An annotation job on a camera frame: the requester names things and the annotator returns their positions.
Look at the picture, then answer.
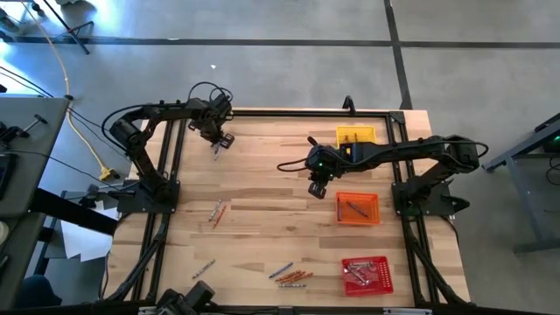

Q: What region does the yellow floor cable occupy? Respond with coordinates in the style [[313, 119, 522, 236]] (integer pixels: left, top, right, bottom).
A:
[[17, 0, 113, 181]]

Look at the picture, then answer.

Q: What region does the red plastic basket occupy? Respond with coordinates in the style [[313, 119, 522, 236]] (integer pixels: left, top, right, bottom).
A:
[[341, 255, 395, 298]]

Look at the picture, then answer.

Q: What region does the black steel beam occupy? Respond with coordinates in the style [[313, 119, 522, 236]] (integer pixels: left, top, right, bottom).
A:
[[30, 187, 119, 237]]

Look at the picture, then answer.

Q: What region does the black tripod stand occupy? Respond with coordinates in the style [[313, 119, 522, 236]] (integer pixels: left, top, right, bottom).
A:
[[41, 0, 95, 56]]

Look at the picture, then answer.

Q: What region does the orange plastic basket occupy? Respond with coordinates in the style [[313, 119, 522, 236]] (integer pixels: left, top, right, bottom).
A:
[[335, 192, 381, 227]]

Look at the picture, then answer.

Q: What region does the white paper sheet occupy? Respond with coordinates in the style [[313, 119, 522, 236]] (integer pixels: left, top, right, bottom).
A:
[[59, 199, 120, 263]]

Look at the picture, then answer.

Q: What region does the yellow plastic basket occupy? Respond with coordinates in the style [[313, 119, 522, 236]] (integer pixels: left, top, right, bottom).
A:
[[335, 125, 377, 150]]

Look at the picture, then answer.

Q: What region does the black device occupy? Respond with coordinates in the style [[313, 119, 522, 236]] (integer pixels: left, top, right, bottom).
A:
[[0, 152, 18, 200]]

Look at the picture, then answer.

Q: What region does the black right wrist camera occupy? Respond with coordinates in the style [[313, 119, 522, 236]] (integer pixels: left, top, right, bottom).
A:
[[307, 180, 328, 200]]

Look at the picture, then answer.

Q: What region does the black boxy equipment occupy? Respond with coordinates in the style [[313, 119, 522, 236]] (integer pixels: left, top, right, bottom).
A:
[[155, 279, 216, 315]]

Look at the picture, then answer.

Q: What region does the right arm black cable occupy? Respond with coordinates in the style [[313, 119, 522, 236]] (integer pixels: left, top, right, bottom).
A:
[[276, 157, 312, 173]]

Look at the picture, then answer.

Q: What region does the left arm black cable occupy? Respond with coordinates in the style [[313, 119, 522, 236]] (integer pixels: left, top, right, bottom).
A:
[[101, 80, 234, 141]]

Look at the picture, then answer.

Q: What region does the grey screw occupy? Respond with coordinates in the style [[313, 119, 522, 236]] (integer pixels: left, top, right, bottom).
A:
[[345, 200, 369, 219]]

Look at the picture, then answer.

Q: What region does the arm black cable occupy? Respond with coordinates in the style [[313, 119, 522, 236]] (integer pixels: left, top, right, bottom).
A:
[[101, 80, 234, 141], [276, 157, 312, 173]]

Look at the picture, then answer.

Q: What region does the black clamp tool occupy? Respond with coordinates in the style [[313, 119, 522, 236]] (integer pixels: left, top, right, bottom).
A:
[[0, 114, 50, 142]]

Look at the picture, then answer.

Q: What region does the dark grey desk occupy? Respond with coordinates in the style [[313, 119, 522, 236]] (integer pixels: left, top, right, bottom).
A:
[[483, 111, 560, 255]]

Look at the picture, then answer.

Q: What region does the grey side table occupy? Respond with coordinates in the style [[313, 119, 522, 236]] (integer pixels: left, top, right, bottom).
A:
[[0, 94, 71, 307]]

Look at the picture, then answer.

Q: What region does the black floor cable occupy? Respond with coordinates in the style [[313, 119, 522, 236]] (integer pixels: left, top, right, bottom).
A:
[[0, 64, 56, 98], [67, 107, 110, 132]]

